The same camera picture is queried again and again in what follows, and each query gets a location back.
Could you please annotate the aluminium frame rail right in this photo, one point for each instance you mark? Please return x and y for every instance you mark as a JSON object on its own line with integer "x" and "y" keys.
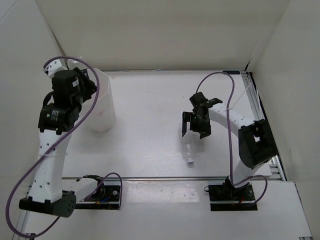
{"x": 277, "y": 171}

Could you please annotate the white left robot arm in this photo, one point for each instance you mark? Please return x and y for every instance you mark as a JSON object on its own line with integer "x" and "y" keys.
{"x": 58, "y": 119}

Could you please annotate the clear bottle blue cap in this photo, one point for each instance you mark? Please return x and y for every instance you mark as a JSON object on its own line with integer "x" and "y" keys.
{"x": 188, "y": 151}

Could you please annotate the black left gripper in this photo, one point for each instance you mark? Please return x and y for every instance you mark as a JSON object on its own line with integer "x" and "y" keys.
{"x": 88, "y": 85}

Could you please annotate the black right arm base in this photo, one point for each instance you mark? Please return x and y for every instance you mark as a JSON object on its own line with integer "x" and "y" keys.
{"x": 223, "y": 200}

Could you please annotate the white octagonal plastic bin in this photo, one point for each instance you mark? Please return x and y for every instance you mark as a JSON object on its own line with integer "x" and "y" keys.
{"x": 103, "y": 116}

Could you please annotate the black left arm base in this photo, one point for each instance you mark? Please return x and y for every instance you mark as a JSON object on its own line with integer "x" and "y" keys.
{"x": 109, "y": 198}

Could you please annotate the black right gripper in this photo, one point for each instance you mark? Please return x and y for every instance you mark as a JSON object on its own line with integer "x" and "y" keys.
{"x": 204, "y": 131}

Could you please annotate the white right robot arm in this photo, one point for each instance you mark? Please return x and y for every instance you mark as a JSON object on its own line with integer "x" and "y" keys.
{"x": 251, "y": 142}

